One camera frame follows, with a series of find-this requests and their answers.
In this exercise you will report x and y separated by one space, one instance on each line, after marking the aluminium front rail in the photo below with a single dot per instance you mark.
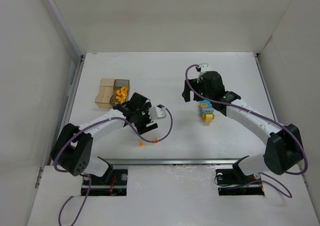
170 162

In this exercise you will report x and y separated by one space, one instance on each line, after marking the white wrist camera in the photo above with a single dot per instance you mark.
157 112
201 69

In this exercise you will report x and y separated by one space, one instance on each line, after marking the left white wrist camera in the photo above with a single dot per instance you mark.
157 112

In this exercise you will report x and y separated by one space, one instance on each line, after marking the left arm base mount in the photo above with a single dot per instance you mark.
112 183

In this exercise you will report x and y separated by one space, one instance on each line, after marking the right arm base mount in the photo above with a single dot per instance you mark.
231 181

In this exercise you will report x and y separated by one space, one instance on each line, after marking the orange transparent container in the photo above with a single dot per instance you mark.
106 96

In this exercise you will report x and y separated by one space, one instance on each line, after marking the orange half-round lego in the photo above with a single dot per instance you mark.
124 89

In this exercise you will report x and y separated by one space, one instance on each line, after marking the grey transparent container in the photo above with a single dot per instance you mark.
118 83

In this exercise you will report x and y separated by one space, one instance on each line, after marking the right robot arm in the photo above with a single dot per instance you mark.
283 144

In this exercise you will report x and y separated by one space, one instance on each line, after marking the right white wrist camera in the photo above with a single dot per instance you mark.
201 69

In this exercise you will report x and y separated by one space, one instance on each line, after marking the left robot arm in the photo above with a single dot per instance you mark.
73 148

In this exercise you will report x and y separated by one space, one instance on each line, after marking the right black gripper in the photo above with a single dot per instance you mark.
194 91

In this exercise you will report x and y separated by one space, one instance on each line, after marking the colourful lego figure stack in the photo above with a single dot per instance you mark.
206 111

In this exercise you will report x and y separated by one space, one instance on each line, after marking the yellow long lego plate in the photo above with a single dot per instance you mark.
121 99

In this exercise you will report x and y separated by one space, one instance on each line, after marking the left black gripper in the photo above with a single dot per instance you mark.
144 121

